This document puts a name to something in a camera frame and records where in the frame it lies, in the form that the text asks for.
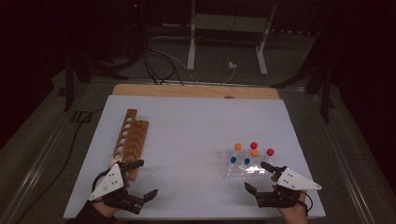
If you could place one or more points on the red capped test tube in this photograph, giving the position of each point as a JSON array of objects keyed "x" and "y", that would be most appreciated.
[{"x": 270, "y": 151}]

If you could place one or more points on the white power adapter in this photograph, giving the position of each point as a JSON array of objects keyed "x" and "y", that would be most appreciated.
[{"x": 232, "y": 65}]

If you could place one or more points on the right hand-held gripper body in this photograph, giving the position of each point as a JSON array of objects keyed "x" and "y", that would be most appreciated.
[{"x": 295, "y": 182}]

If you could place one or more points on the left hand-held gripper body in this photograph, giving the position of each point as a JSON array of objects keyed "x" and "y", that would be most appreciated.
[{"x": 107, "y": 183}]

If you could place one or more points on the grey metal floor rail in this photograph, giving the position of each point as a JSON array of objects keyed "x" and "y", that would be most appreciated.
[
  {"x": 349, "y": 171},
  {"x": 40, "y": 161}
]

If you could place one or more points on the red ball cap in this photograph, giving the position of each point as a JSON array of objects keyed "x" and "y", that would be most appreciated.
[{"x": 254, "y": 145}]

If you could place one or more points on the person's left hand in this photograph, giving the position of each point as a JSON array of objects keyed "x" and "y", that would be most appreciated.
[{"x": 104, "y": 209}]

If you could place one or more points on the white metal stand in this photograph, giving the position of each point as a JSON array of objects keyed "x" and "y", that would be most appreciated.
[{"x": 229, "y": 22}]

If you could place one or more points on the white mat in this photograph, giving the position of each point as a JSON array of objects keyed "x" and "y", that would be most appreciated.
[{"x": 186, "y": 140}]

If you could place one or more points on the clear plastic tube rack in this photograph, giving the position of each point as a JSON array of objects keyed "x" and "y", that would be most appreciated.
[{"x": 239, "y": 171}]

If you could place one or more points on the black stand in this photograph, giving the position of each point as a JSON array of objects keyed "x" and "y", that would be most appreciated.
[
  {"x": 69, "y": 87},
  {"x": 325, "y": 99}
]

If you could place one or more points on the person's right hand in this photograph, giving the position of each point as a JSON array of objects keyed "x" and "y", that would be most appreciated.
[{"x": 294, "y": 213}]

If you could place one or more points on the wooden test tube rack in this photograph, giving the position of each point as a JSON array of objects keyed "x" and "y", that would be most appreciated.
[{"x": 137, "y": 137}]

